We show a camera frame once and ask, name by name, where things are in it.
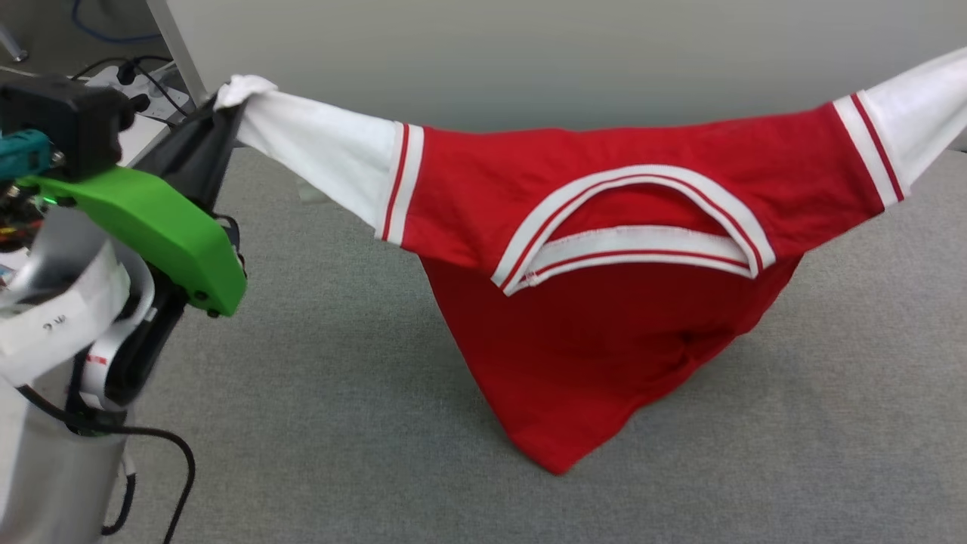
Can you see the black power plug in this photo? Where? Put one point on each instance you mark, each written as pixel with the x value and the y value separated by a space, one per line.
pixel 127 73
pixel 141 103

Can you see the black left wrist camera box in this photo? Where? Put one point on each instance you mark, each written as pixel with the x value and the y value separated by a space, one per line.
pixel 68 121

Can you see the grey metal frame leg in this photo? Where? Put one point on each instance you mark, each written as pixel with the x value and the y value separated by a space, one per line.
pixel 177 53

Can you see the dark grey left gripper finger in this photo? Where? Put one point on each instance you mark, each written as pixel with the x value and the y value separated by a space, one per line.
pixel 196 155

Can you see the white power strip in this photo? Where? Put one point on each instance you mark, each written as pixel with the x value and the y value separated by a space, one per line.
pixel 170 98

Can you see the red and white t-shirt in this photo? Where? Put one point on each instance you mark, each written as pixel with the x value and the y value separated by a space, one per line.
pixel 604 317

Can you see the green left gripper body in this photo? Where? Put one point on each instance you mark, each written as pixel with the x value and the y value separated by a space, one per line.
pixel 174 234

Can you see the thin grey metal leg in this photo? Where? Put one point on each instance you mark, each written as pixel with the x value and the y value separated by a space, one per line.
pixel 13 45

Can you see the teal left camera connector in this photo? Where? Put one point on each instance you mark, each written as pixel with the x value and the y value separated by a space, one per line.
pixel 23 155

